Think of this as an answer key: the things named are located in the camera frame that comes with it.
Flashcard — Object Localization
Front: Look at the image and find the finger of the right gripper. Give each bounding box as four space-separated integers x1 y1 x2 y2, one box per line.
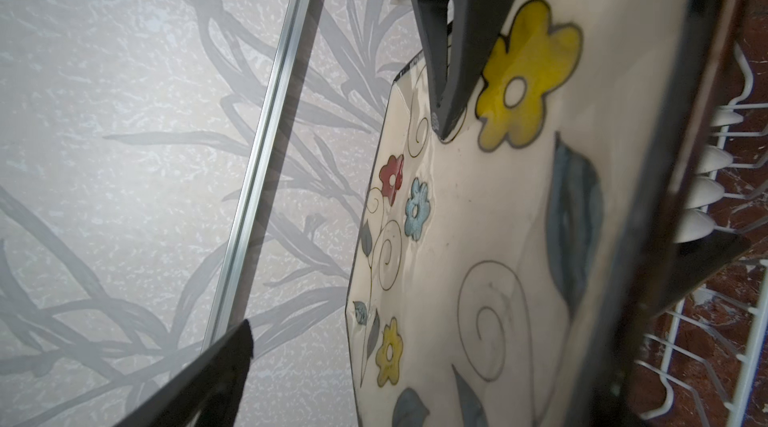
411 0 514 140

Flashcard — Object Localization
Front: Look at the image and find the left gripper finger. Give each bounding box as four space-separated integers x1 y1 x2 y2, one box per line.
118 320 254 426

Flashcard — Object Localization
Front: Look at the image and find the black square plate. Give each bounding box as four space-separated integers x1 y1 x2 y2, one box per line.
345 0 743 426
654 230 752 316

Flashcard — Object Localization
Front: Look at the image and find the white round plate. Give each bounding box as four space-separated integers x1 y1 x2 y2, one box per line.
710 108 744 128
695 145 733 175
673 209 716 244
684 176 725 209

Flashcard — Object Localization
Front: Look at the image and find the white wire dish rack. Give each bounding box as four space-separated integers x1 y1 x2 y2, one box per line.
635 0 768 427

